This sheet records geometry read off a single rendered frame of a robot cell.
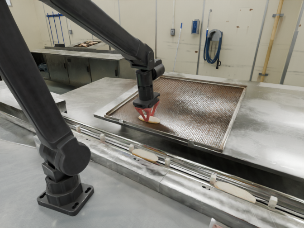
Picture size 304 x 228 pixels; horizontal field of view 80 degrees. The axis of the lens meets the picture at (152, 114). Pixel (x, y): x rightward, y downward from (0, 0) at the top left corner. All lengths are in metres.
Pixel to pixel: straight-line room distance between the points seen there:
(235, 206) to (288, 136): 0.34
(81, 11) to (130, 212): 0.47
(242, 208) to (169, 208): 0.17
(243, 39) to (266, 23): 0.42
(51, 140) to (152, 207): 0.29
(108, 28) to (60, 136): 0.28
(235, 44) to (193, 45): 0.85
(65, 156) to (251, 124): 0.62
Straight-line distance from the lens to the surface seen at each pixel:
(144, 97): 0.67
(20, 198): 0.64
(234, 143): 0.66
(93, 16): 0.48
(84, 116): 1.03
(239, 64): 4.18
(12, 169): 0.76
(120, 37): 0.53
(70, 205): 0.54
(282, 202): 0.58
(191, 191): 0.51
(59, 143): 0.45
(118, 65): 3.33
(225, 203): 0.50
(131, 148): 0.64
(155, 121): 0.72
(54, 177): 0.50
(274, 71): 4.17
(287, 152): 0.68
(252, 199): 0.54
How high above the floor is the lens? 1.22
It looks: 24 degrees down
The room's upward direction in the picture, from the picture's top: straight up
